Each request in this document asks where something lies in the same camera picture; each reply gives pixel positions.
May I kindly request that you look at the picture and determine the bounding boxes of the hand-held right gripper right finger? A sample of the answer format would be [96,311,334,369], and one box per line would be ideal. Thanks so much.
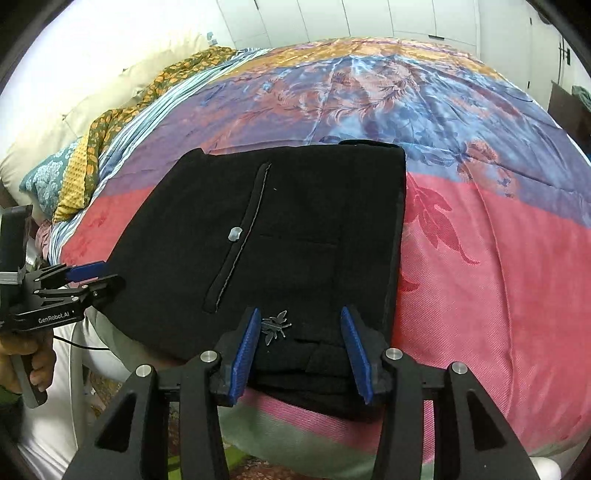
[339,305,525,480]

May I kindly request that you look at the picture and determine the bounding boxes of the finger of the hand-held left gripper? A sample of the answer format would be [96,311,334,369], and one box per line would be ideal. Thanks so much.
[32,274,126,305]
[34,261,108,284]

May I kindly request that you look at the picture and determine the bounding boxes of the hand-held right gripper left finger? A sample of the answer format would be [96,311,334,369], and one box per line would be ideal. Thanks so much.
[81,307,263,480]

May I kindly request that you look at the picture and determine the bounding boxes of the black pants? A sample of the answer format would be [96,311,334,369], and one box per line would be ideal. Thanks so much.
[96,138,408,423]

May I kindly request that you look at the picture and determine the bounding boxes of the person's left hand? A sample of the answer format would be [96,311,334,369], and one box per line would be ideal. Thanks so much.
[0,330,57,394]

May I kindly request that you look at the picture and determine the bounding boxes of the pink floral cloth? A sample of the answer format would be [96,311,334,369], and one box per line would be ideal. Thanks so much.
[32,219,58,259]

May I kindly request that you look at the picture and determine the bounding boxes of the teal floral pillow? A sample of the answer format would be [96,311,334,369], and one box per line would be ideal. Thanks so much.
[19,141,81,217]

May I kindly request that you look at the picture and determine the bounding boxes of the yellow dotted pillow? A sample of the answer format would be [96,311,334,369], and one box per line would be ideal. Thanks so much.
[52,138,93,224]

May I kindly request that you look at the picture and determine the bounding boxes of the patterned floor rug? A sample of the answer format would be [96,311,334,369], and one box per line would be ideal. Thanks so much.
[166,443,379,480]

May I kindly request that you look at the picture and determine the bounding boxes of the cream padded headboard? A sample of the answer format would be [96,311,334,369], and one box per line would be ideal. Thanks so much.
[0,32,218,185]

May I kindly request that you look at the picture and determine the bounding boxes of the colourful striped floral quilt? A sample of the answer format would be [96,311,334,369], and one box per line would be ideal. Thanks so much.
[48,37,591,480]

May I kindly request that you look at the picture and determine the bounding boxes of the person's left leg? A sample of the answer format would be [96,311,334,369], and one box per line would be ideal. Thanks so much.
[21,305,121,480]

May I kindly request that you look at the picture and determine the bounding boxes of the person's leg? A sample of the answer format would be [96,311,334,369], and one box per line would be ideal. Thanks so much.
[21,305,121,480]
[526,455,561,480]

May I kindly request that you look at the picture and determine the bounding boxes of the orange floral blanket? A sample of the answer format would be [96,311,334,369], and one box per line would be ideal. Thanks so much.
[85,46,236,185]

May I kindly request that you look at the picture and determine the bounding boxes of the person's right leg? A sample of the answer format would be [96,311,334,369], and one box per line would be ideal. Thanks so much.
[526,455,561,480]

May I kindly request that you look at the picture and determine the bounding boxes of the dark wooden nightstand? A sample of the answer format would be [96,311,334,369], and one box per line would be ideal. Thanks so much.
[547,79,591,162]

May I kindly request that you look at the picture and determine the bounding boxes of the white wardrobe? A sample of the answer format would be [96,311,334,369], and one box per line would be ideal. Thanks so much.
[215,0,483,58]

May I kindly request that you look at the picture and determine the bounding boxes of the green cloth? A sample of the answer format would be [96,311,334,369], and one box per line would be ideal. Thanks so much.
[571,84,591,114]

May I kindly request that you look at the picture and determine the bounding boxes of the black cable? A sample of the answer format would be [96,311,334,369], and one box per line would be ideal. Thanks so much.
[51,335,116,352]

